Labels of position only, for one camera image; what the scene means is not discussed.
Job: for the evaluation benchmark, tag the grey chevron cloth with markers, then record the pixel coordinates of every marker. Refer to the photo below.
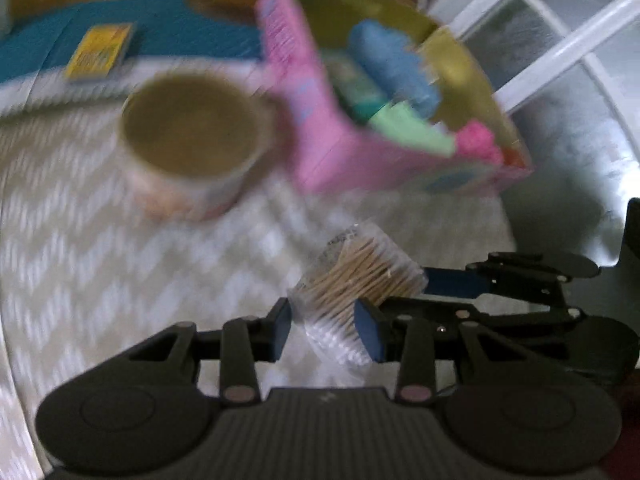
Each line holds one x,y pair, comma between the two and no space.
75,260

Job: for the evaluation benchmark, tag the yellow printed box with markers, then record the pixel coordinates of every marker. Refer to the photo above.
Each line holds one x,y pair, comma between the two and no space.
97,52

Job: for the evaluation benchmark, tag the pink fluffy toy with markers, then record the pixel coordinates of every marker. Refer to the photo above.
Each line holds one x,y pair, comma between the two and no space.
477,142

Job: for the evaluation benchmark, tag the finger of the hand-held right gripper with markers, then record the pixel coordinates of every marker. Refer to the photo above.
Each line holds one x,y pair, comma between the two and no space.
455,282
525,317

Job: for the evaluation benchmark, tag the teal mat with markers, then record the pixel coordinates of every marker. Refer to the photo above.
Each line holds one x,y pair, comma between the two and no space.
190,30

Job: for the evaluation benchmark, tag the round tin cup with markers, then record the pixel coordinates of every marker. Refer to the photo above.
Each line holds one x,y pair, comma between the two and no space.
190,125

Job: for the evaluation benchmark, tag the white framed glass door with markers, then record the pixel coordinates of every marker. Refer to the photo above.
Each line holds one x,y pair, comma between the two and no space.
575,40

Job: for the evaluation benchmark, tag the green packet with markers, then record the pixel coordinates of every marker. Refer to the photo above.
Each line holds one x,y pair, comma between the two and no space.
410,130

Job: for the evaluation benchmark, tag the light blue cylinder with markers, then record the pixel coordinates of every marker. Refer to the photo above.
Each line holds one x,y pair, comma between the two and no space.
390,65

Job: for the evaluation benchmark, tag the pink tin box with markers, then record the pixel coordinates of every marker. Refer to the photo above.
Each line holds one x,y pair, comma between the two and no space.
325,150

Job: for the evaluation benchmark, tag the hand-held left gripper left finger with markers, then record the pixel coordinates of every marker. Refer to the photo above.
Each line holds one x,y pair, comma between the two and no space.
280,327

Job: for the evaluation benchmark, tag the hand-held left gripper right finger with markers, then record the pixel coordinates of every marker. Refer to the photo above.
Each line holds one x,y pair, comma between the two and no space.
369,330

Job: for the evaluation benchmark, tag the cotton swab pack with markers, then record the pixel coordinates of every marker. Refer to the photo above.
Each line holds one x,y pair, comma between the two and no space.
360,270

